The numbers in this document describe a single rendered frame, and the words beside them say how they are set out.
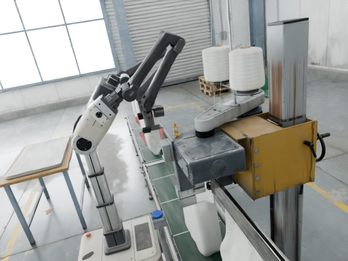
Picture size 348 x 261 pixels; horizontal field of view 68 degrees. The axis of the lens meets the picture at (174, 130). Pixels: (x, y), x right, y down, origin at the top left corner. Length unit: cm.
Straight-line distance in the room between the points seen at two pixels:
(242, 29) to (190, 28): 187
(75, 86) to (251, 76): 792
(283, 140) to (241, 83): 32
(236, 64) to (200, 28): 806
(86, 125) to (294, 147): 115
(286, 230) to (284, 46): 96
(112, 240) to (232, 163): 142
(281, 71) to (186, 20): 786
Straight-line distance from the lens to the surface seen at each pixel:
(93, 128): 166
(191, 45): 903
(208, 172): 102
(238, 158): 105
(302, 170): 136
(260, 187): 126
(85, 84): 872
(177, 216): 224
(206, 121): 113
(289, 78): 122
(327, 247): 259
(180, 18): 891
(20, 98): 910
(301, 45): 123
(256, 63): 108
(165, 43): 142
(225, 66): 129
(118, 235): 222
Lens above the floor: 181
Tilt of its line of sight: 21 degrees down
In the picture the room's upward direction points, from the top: 10 degrees counter-clockwise
